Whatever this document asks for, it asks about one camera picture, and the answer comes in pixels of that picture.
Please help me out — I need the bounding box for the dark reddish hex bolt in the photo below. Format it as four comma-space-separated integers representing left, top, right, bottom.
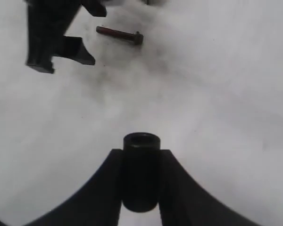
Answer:
96, 25, 144, 48

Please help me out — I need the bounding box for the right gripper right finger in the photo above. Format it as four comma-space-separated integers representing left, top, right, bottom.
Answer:
158, 149, 260, 226

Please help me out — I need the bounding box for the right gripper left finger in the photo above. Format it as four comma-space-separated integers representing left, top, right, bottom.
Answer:
21, 148, 124, 226

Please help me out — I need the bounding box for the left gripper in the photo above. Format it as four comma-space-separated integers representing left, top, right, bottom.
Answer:
23, 0, 107, 74

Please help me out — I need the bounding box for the black cylindrical sleeve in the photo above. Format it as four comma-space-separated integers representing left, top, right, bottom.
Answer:
121, 132, 161, 212

